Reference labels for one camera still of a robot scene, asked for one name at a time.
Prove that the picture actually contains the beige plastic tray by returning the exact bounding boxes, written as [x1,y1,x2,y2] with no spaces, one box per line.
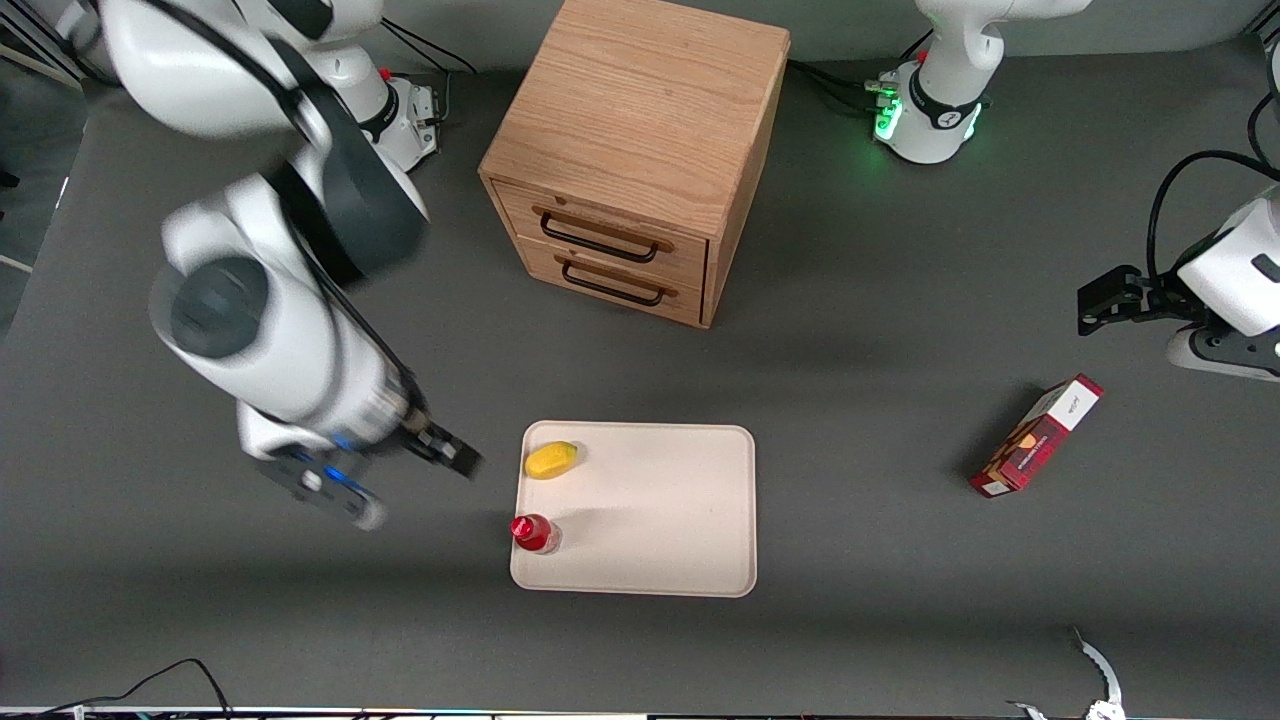
[509,421,758,599]

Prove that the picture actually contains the yellow toy fruit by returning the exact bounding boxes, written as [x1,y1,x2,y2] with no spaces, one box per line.
[524,441,581,481]

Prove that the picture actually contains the white curved plastic piece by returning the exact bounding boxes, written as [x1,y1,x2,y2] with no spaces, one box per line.
[1005,626,1127,720]

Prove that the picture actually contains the red coke bottle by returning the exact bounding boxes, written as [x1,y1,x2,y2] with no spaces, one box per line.
[510,513,562,556]

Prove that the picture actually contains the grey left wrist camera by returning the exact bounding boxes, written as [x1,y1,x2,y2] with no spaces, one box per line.
[1165,324,1280,383]

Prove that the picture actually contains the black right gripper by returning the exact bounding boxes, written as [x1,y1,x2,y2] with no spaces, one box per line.
[396,402,485,480]

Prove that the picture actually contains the black cable on left wrist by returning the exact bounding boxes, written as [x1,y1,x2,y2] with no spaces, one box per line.
[1146,45,1280,283]

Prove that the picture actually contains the thin black cable at table edge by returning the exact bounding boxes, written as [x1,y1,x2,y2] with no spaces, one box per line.
[35,657,237,717]

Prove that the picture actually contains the black cables at arm base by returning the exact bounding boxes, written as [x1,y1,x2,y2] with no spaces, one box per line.
[787,30,936,113]
[378,22,483,126]

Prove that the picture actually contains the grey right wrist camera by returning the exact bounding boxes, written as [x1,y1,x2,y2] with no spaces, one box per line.
[252,444,388,532]

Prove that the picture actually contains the wooden drawer with long handle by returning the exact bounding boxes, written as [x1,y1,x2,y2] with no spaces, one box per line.
[491,178,712,291]

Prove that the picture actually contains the wooden two-drawer cabinet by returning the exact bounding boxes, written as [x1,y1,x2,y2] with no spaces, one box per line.
[478,0,792,330]

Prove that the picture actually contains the red and white snack box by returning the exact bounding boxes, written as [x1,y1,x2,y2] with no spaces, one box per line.
[969,374,1106,499]

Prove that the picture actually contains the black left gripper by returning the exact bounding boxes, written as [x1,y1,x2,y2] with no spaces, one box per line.
[1077,264,1207,337]

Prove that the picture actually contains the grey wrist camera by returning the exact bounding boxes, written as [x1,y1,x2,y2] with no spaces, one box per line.
[252,444,388,532]
[1165,324,1280,383]

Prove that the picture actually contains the black cables at left arm base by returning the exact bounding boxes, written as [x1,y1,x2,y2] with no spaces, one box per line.
[787,30,936,113]

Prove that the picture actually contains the black cables at right arm base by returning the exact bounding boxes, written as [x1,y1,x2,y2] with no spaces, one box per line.
[378,22,483,126]

